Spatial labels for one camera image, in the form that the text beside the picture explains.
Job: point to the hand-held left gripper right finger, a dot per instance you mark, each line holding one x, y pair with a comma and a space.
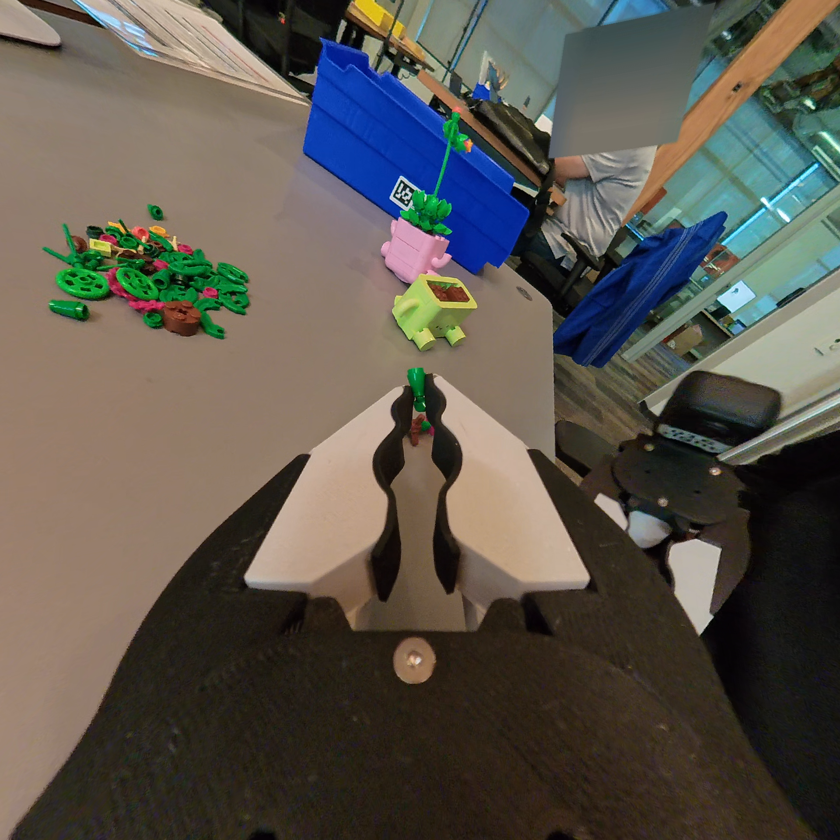
518, 525

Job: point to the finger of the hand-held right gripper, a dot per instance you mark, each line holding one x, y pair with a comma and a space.
695, 577
617, 512

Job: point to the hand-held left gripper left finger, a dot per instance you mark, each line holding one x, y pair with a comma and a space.
321, 525

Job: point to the toy flower stem with leaves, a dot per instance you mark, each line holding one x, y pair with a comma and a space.
416, 379

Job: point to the blue cloth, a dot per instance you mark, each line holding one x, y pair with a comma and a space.
636, 289

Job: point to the lime toy brick pot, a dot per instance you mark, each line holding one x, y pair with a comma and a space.
426, 308

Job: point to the black office chair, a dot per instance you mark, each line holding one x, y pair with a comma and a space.
551, 269

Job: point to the brown round toy brick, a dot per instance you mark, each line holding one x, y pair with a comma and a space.
180, 318

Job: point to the pink toy pot with plant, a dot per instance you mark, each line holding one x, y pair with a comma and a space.
413, 253

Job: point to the pile of small toy pieces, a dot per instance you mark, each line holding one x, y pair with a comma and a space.
164, 275

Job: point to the small green toy cone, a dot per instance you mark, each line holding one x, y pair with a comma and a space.
69, 308

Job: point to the black bag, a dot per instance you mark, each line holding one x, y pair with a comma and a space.
512, 131

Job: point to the wooden pillar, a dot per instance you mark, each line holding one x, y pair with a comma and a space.
735, 85

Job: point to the blue plastic bin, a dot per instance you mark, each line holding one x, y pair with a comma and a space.
367, 131

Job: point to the laminated paper sheet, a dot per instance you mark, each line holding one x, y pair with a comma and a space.
197, 33

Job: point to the white monitor stand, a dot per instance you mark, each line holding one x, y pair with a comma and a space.
19, 19

